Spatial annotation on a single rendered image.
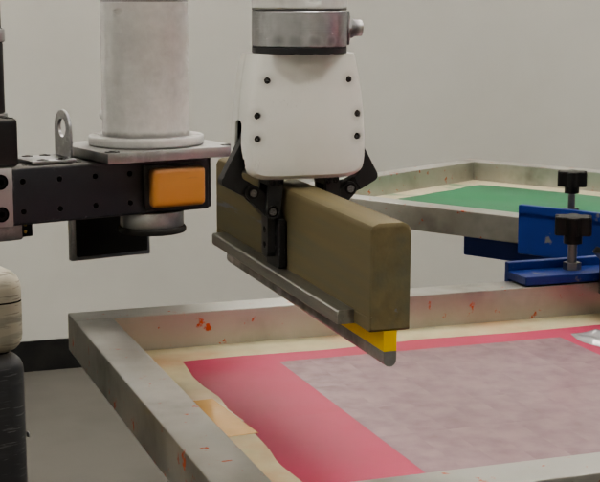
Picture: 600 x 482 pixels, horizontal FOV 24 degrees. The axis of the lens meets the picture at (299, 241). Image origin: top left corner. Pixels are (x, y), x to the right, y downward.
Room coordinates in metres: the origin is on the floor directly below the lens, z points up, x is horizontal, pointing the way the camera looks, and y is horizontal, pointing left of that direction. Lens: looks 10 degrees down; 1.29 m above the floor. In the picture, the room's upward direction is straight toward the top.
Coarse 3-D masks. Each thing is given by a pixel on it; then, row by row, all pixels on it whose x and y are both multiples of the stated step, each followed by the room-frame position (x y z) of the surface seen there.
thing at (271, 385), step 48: (480, 336) 1.38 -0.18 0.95; (528, 336) 1.38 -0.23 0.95; (240, 384) 1.20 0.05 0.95; (288, 384) 1.20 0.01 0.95; (336, 384) 1.20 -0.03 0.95; (384, 384) 1.20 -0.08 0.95; (432, 384) 1.20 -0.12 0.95; (480, 384) 1.20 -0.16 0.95; (528, 384) 1.20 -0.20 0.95; (576, 384) 1.20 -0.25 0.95
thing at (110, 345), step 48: (432, 288) 1.45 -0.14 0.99; (480, 288) 1.45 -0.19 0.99; (528, 288) 1.46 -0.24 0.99; (576, 288) 1.48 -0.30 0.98; (96, 336) 1.24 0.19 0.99; (144, 336) 1.32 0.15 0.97; (192, 336) 1.34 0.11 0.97; (240, 336) 1.35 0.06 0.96; (288, 336) 1.37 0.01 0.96; (96, 384) 1.20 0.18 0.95; (144, 384) 1.07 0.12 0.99; (144, 432) 1.02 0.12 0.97; (192, 432) 0.95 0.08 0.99; (192, 480) 0.89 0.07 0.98; (240, 480) 0.85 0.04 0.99; (384, 480) 0.85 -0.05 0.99; (432, 480) 0.85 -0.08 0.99; (480, 480) 0.85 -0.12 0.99; (528, 480) 0.85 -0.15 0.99; (576, 480) 0.86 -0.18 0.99
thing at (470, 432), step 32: (320, 416) 1.10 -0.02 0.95; (352, 416) 1.10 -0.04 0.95; (384, 416) 1.10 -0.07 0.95; (416, 416) 1.10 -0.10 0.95; (448, 416) 1.10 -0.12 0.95; (480, 416) 1.10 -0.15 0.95; (512, 416) 1.10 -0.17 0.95; (544, 416) 1.10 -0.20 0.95; (576, 416) 1.10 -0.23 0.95; (288, 448) 1.02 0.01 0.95; (320, 448) 1.02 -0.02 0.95; (352, 448) 1.02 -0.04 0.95; (384, 448) 1.02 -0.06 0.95; (416, 448) 1.02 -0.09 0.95; (448, 448) 1.02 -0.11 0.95; (480, 448) 1.02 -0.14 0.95; (512, 448) 1.02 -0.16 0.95; (544, 448) 1.02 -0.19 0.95; (576, 448) 1.02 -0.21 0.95; (320, 480) 0.95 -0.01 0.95; (352, 480) 0.95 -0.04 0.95
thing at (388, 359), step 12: (240, 264) 1.24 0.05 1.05; (252, 276) 1.22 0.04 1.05; (276, 288) 1.15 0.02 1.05; (288, 300) 1.12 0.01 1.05; (312, 312) 1.06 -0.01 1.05; (324, 324) 1.04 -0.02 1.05; (336, 324) 1.01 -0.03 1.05; (348, 336) 0.99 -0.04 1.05; (360, 348) 0.97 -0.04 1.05; (372, 348) 0.94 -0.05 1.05; (384, 360) 0.93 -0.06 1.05
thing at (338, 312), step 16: (224, 240) 1.21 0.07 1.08; (240, 256) 1.16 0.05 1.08; (256, 256) 1.14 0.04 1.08; (256, 272) 1.12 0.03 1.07; (272, 272) 1.08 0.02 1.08; (288, 272) 1.08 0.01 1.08; (288, 288) 1.04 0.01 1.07; (304, 288) 1.02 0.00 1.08; (320, 304) 0.98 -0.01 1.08; (336, 304) 0.96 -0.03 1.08; (336, 320) 0.95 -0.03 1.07; (352, 320) 0.95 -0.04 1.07
